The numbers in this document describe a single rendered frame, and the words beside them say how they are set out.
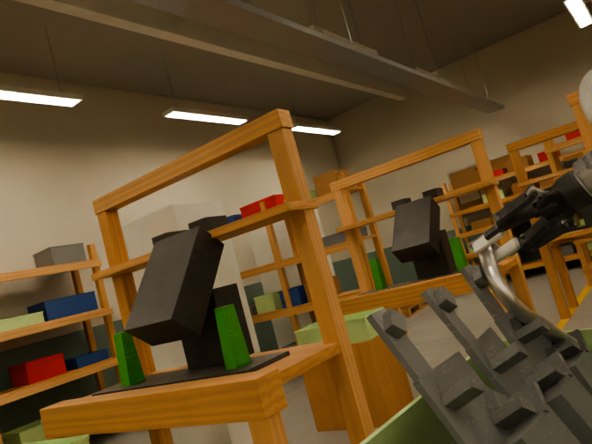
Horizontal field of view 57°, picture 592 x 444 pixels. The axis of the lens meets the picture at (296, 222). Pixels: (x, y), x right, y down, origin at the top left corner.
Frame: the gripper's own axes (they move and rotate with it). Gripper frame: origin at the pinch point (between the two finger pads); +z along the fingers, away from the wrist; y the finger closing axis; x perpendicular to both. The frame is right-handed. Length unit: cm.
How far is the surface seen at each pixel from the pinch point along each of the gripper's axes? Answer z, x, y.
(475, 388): 1.8, 39.1, 15.4
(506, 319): 5.8, 11.6, -6.7
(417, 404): 18.6, 30.8, 7.7
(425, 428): 20.1, 33.2, 4.3
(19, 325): 499, -264, 36
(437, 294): 6.2, 17.6, 13.8
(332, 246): 285, -385, -202
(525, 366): 4.6, 23.6, -6.0
